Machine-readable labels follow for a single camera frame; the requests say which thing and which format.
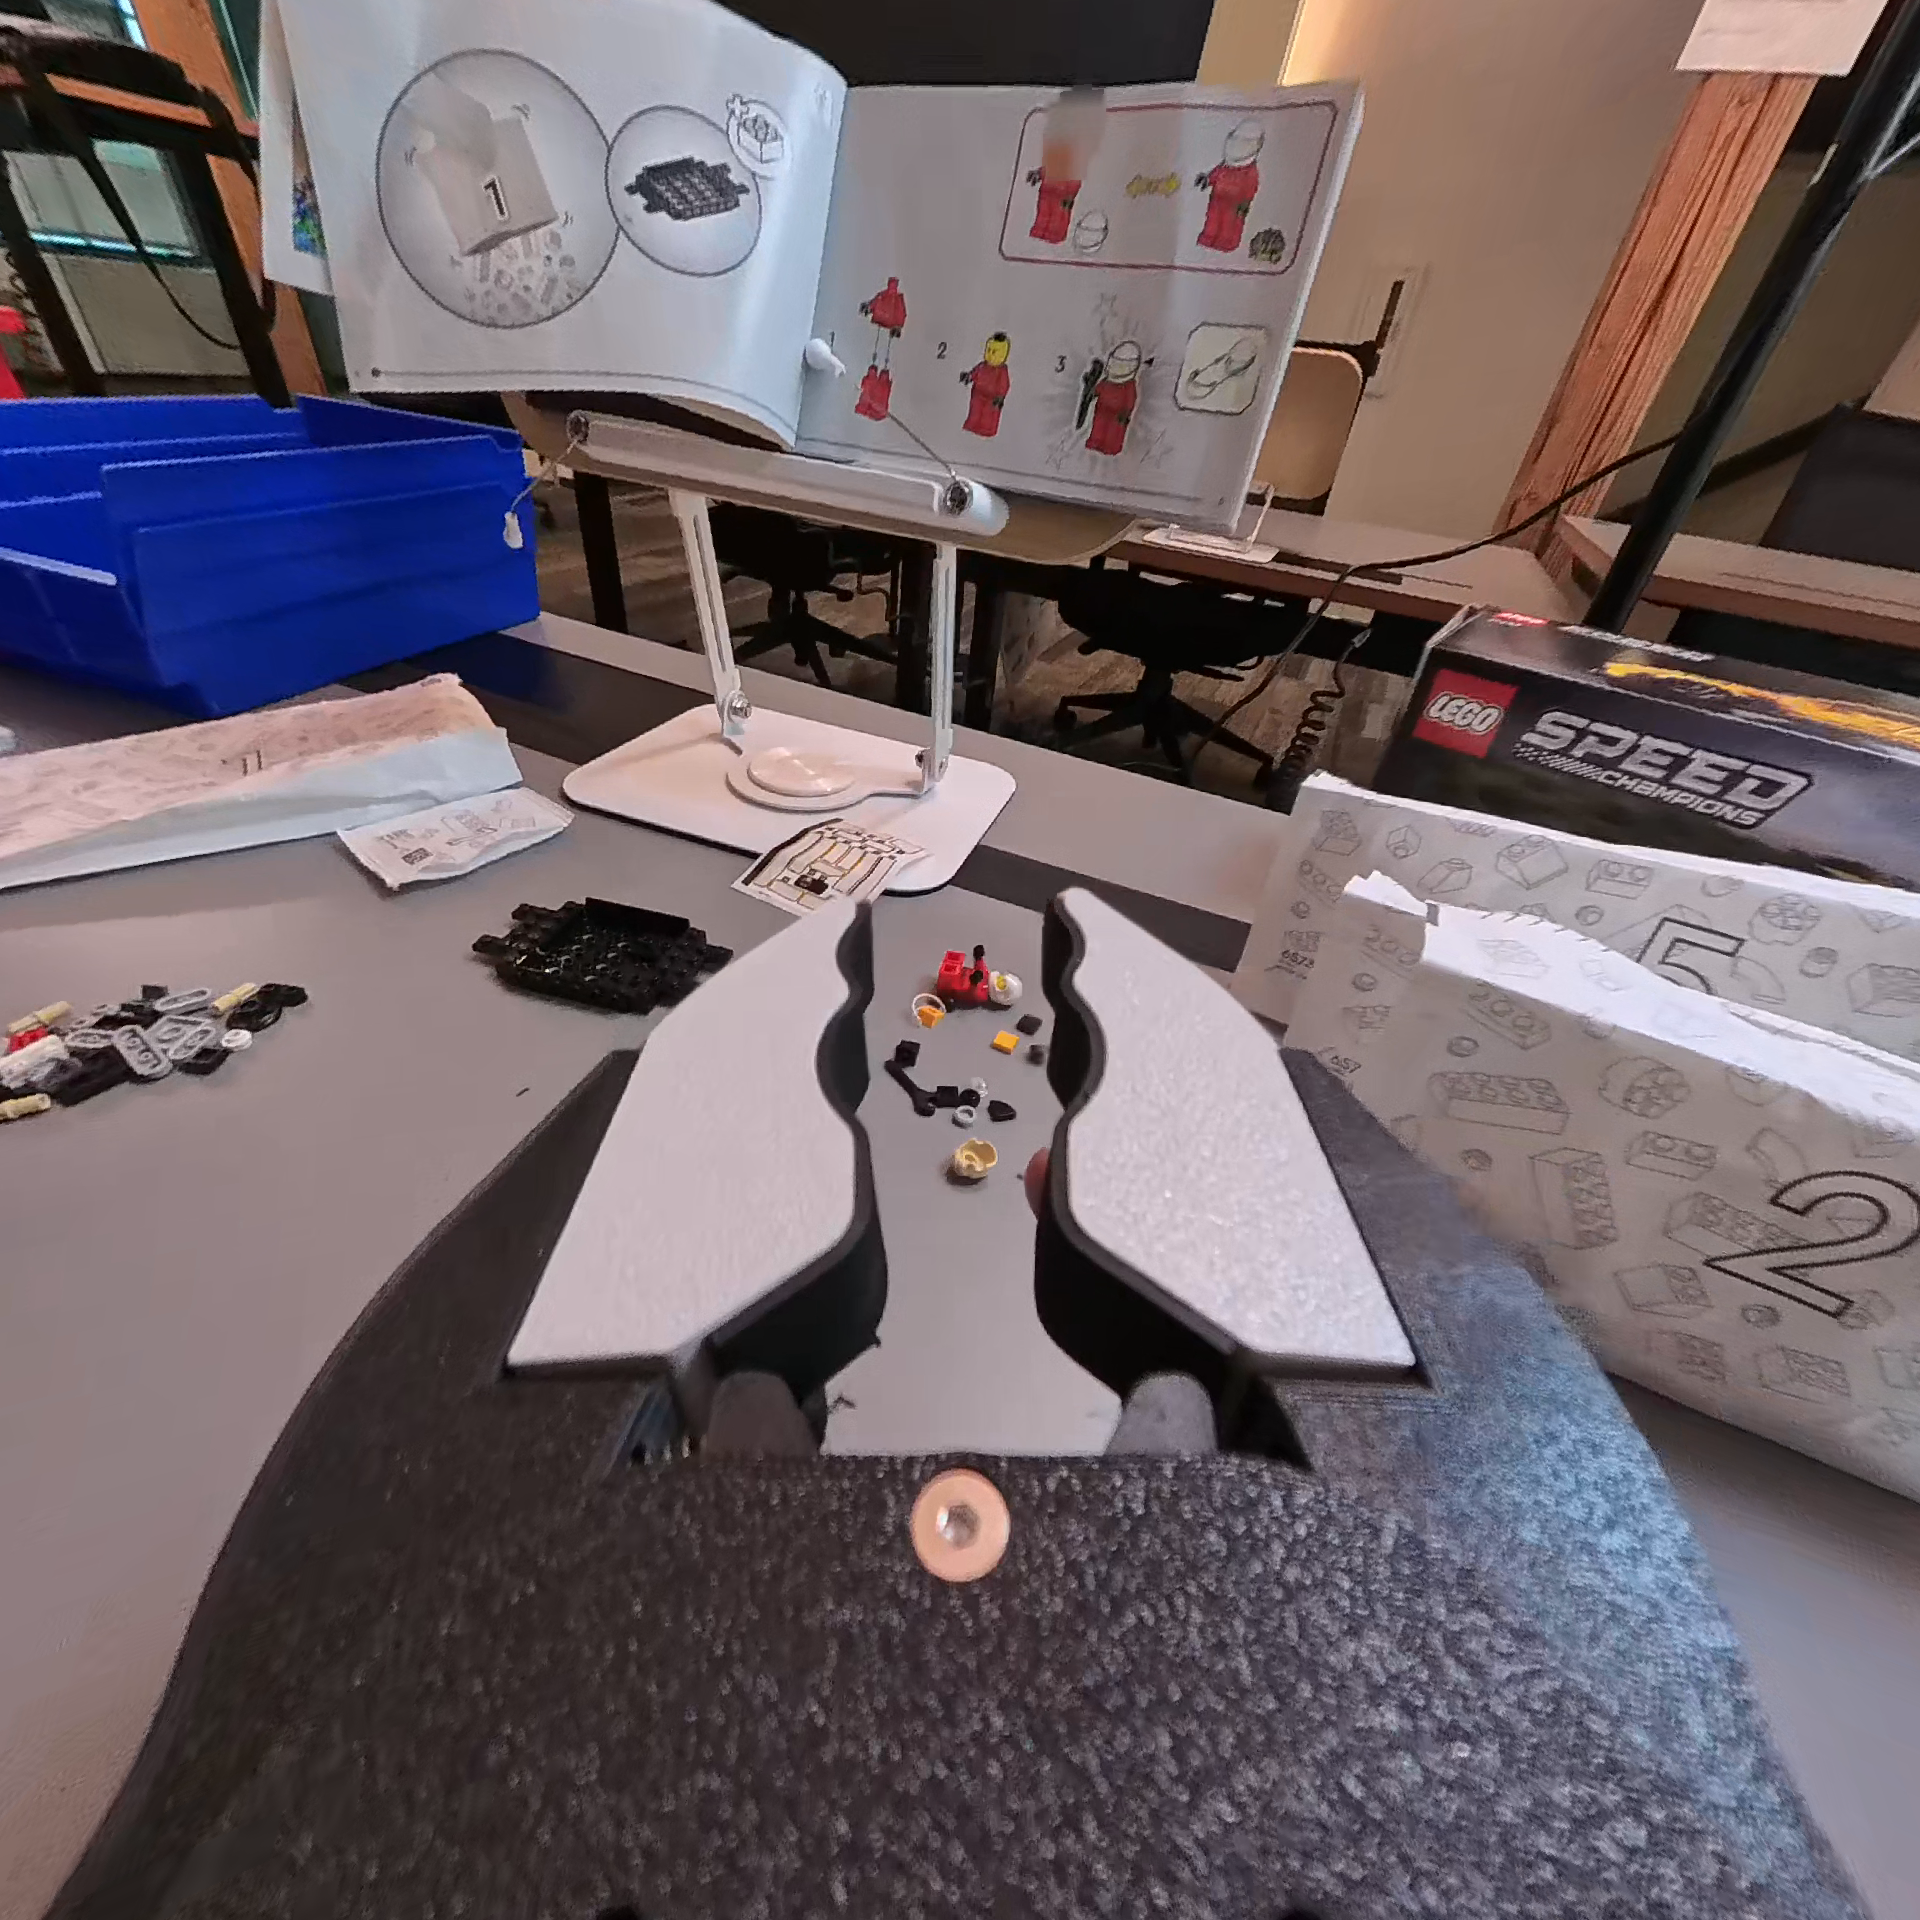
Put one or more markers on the printed white paper bag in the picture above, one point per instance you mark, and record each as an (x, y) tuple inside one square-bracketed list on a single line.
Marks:
[(1620, 1200), (1500, 871)]

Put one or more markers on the black office chair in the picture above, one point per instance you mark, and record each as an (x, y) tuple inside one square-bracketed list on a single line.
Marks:
[(1170, 645)]

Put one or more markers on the black tripod pole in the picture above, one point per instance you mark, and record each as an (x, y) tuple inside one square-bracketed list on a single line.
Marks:
[(1771, 300)]

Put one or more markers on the blue plastic bin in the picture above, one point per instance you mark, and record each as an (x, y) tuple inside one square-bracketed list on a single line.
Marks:
[(300, 570)]

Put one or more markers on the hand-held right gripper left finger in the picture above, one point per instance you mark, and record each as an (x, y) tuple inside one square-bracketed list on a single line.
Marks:
[(705, 1171)]

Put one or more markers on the toy brick instruction booklet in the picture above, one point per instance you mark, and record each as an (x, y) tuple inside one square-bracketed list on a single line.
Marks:
[(601, 300)]

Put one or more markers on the white book stand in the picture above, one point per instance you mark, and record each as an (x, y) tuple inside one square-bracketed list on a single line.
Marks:
[(674, 780)]

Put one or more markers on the tan toy hair piece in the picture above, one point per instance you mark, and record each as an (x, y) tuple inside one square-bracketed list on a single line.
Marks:
[(974, 1162)]

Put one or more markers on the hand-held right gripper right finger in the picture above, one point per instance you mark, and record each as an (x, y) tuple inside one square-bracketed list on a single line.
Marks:
[(1215, 1184)]

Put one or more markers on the black toy set box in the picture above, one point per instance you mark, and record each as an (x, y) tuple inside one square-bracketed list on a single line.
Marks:
[(1651, 705)]

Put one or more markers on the yellow black sticker sheet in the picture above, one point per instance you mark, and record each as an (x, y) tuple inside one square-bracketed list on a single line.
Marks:
[(825, 863)]

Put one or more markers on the black toy chassis plate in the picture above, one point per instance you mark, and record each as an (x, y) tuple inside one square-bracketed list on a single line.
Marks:
[(601, 960)]

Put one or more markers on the grey desk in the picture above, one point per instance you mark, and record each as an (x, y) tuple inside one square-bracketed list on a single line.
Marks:
[(300, 1275)]

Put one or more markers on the wood-top background desk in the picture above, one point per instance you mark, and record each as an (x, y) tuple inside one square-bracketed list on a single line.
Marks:
[(1351, 549)]

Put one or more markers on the red toy minifigure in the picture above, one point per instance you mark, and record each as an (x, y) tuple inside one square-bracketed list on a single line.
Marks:
[(960, 975)]

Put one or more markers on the cluster of black yellow bricks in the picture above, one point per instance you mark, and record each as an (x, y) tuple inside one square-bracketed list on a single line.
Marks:
[(905, 1069)]

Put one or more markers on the small white paper bag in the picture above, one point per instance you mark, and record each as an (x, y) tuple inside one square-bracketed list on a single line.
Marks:
[(450, 841)]

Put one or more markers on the opened printed paper bag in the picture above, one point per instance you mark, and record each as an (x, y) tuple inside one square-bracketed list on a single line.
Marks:
[(224, 780)]

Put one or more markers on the cluster of grey tan bricks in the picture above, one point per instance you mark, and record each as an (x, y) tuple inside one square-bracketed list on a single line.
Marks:
[(151, 1051)]

